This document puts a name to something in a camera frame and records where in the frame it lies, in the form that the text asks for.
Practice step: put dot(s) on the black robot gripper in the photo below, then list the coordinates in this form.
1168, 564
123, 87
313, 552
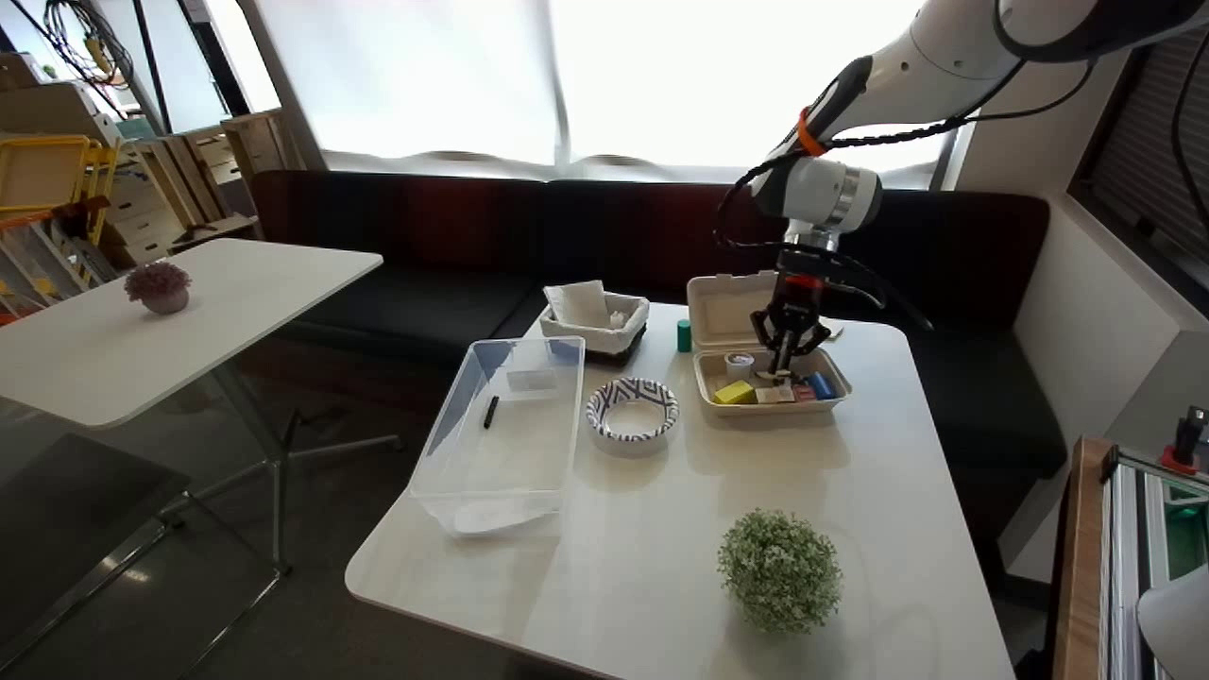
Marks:
803, 280

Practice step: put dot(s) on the beige takeaway clamshell pack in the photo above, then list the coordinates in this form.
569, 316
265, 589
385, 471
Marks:
720, 310

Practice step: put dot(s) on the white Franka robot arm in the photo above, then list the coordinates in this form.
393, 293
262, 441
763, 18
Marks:
941, 69

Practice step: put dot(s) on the white small cup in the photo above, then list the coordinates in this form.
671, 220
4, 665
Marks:
743, 363

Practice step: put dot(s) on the blue cylinder block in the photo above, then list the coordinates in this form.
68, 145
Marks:
820, 385

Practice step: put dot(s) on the yellow block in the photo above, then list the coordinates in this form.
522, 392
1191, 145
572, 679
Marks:
733, 393

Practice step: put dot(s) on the green small block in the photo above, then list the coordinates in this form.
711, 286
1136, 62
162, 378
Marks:
686, 335

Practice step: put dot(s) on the blue patterned paper bowl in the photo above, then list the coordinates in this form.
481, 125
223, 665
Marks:
633, 414

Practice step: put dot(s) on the dark bench sofa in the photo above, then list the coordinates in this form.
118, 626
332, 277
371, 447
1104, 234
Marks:
471, 257

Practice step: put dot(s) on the white square container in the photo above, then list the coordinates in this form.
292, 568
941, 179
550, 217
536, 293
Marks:
607, 320

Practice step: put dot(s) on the green round artificial plant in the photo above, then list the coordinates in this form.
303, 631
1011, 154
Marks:
779, 572

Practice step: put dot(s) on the clear plastic storage bin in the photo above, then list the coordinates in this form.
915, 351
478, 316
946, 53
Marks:
516, 473

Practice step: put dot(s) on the red black clamp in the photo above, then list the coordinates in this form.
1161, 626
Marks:
1187, 434

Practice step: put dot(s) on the white side table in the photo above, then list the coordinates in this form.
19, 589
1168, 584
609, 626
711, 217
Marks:
104, 360

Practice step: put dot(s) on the purple potted plant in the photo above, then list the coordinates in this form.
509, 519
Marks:
161, 288

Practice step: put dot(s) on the wooden shelf unit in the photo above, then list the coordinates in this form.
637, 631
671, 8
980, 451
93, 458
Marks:
195, 188

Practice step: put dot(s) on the yellow cart frame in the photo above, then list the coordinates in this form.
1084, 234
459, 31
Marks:
58, 170

